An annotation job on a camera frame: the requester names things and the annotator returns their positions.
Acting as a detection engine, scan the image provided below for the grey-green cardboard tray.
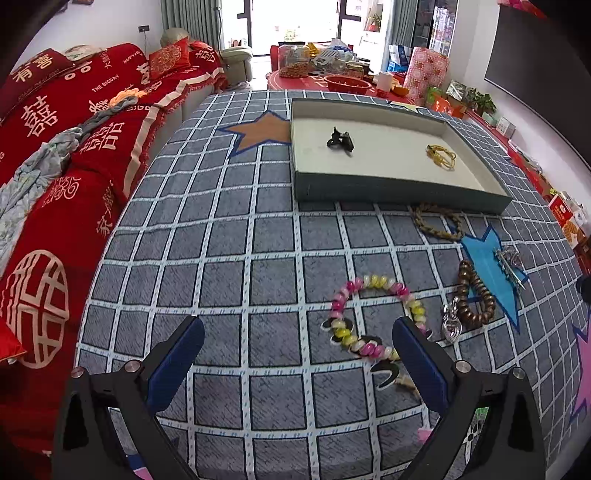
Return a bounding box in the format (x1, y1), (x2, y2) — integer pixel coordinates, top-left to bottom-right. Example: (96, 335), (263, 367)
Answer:
(290, 98), (513, 214)

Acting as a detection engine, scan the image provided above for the round white patterned cushion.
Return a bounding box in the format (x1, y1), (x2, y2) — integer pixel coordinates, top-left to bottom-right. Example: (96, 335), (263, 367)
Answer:
(64, 45), (107, 61)

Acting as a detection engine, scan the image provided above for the silver heart pendant keychain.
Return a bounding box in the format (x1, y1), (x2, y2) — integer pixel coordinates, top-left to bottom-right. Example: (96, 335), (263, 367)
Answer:
(442, 298), (465, 342)

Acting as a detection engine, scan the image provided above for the orange red snack box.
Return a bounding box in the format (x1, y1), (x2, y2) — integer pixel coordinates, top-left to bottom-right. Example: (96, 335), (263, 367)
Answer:
(549, 194), (591, 245)

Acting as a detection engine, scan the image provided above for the clear plastic snack jar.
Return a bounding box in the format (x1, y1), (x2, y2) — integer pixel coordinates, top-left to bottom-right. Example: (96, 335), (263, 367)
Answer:
(278, 42), (310, 78)

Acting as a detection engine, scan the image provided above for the grey checkered tablecloth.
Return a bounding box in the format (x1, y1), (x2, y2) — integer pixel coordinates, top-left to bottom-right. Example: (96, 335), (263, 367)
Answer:
(74, 90), (591, 480)

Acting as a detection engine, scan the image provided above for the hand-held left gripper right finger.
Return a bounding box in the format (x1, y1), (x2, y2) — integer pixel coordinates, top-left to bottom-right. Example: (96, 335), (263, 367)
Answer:
(392, 316), (548, 480)

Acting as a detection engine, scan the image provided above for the red round table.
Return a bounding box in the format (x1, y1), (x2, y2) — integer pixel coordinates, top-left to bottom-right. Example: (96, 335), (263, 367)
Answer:
(267, 69), (416, 100)

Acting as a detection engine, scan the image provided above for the grey twisted cloth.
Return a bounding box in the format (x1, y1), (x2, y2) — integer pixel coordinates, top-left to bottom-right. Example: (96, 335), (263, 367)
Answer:
(82, 90), (153, 139)

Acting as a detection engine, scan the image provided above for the dark red cushion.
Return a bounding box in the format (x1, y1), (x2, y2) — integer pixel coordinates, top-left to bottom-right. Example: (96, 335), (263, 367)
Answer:
(0, 48), (77, 116)

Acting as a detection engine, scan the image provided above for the pink yellow bead bracelet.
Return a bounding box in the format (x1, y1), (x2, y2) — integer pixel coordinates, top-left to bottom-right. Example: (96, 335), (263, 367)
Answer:
(321, 274), (432, 400)

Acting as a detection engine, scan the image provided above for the pile of snack packets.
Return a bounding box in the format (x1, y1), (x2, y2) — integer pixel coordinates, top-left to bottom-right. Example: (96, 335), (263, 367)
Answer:
(307, 39), (372, 77)

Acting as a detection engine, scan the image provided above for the grey-green curtain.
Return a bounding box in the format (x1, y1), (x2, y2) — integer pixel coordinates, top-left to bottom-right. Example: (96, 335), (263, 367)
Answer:
(381, 0), (419, 70)
(161, 0), (227, 47)

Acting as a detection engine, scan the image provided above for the braided tan rope bracelet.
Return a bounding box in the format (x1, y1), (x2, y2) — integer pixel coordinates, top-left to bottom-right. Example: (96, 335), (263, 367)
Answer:
(413, 203), (465, 241)

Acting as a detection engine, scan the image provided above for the black television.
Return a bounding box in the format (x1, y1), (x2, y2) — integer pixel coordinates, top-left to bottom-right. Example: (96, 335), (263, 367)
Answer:
(484, 9), (591, 134)

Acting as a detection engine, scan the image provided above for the red gold patterned cushion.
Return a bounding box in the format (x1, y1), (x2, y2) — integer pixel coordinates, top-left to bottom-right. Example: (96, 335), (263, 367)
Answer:
(148, 39), (192, 77)

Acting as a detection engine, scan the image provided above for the blue white paper bag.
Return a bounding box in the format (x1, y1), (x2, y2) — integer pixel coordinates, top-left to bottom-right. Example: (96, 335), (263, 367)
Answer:
(388, 45), (411, 70)

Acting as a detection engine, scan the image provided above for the red plastic bowl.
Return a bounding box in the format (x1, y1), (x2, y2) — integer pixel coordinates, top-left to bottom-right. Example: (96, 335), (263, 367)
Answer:
(324, 75), (372, 94)

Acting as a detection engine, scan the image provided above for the silver hair clip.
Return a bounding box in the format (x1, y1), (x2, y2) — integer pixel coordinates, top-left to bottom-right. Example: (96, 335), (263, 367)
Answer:
(493, 247), (528, 291)

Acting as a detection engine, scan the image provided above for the red white patterned gift box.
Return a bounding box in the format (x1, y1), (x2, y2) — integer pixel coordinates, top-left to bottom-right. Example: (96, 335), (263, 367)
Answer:
(406, 46), (451, 106)

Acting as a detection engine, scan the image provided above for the brown bead bracelet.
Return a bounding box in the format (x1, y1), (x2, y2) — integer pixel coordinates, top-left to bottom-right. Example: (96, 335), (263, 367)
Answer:
(456, 259), (497, 329)

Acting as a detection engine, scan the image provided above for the black hair claw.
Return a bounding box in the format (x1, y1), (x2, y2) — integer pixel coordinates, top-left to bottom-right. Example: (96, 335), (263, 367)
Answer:
(326, 127), (355, 155)

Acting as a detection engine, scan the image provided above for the paper honeycomb ball garland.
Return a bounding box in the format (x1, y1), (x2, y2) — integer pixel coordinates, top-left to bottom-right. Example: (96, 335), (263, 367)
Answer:
(498, 0), (550, 19)

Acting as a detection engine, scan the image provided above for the glass door cabinet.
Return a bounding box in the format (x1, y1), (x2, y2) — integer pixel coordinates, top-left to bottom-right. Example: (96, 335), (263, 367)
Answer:
(413, 0), (458, 51)

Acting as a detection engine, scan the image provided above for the red printed sofa cover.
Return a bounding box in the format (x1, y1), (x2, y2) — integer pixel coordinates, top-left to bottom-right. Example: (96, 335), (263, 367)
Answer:
(0, 41), (228, 480)

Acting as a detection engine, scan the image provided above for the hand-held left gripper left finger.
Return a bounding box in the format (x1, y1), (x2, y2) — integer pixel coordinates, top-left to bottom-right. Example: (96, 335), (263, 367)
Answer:
(53, 316), (206, 480)

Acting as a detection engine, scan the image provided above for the light grey crumpled cloth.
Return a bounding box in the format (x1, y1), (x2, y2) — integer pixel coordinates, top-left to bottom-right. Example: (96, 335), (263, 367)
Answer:
(0, 128), (85, 278)

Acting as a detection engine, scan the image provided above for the green potted plant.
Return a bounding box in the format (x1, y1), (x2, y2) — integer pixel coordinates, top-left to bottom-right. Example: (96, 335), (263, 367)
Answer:
(466, 88), (497, 116)

